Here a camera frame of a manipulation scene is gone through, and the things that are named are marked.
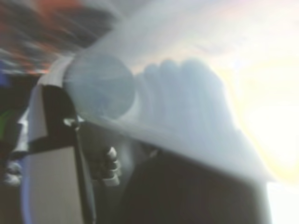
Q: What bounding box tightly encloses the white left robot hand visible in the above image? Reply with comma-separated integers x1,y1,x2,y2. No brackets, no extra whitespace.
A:
21,56,278,224

